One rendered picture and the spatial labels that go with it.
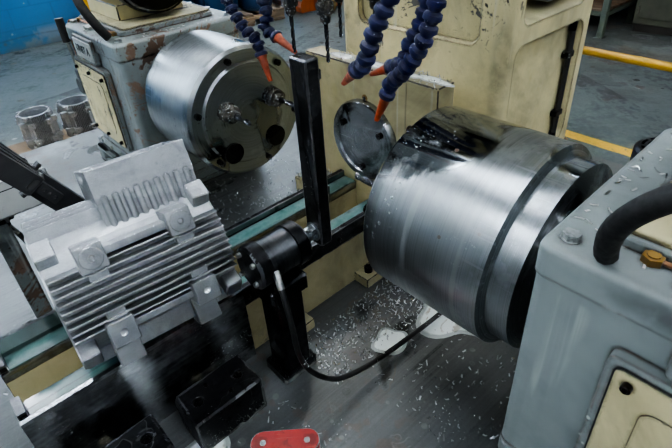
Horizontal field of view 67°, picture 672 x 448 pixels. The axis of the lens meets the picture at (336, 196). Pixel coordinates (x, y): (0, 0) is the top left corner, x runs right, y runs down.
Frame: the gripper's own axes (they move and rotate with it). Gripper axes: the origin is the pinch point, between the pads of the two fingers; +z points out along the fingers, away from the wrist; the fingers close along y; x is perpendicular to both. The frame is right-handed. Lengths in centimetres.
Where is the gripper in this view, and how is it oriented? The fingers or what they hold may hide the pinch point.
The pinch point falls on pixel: (56, 195)
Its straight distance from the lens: 71.2
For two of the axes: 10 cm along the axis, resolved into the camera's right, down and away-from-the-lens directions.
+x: -6.1, 7.7, -2.0
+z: 4.1, 5.2, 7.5
